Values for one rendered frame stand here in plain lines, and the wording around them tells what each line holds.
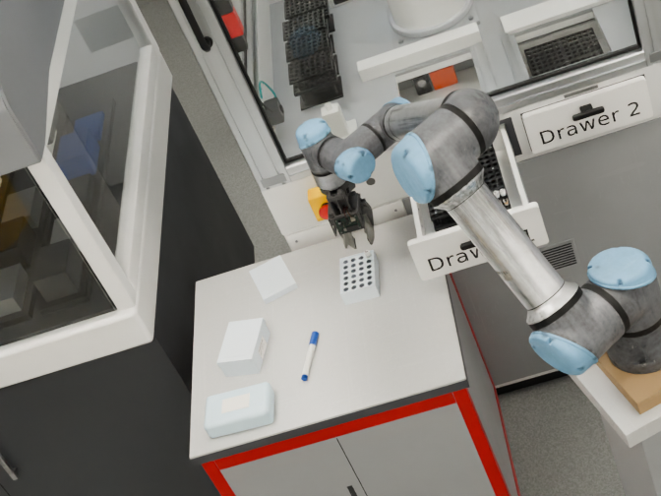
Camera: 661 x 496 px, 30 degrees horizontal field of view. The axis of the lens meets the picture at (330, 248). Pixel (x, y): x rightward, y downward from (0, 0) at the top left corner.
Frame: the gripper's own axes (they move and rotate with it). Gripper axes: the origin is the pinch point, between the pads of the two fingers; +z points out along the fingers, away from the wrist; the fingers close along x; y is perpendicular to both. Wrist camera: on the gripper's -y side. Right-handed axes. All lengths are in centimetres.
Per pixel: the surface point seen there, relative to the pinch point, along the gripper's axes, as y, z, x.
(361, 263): 1.9, 5.2, -1.9
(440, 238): 16.4, -7.9, 20.0
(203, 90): -233, 84, -95
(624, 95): -19, -6, 66
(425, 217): -2.7, 0.5, 15.4
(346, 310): 13.4, 8.1, -6.7
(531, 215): 15.1, -6.7, 39.9
